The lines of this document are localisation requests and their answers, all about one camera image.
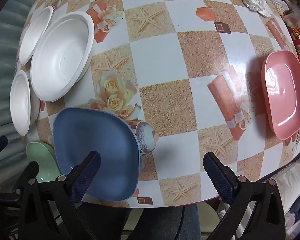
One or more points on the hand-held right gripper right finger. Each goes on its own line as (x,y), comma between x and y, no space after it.
(218,177)

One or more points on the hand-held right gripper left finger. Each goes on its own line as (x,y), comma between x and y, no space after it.
(86,176)

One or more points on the green plate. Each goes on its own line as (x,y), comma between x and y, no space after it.
(43,160)

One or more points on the blue square plate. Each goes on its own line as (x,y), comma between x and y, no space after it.
(97,152)

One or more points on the small white foam bowl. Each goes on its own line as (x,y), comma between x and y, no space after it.
(21,102)

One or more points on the pale plastic chair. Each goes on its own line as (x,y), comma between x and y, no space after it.
(208,220)

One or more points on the white cushion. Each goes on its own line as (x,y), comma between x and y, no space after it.
(295,180)

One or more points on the pale green curtain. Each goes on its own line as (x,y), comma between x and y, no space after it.
(2,55)

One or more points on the pink square plate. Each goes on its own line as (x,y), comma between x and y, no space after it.
(283,95)

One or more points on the large white foam bowl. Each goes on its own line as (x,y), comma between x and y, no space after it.
(62,57)

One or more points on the white foam plate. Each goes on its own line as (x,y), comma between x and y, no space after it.
(35,36)

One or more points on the checkered printed tablecloth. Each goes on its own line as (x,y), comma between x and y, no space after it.
(165,67)

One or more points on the crumpled white wrapper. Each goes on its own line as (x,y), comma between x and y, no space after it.
(255,1)

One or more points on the white ribbed basket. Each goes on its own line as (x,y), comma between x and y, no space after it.
(280,5)

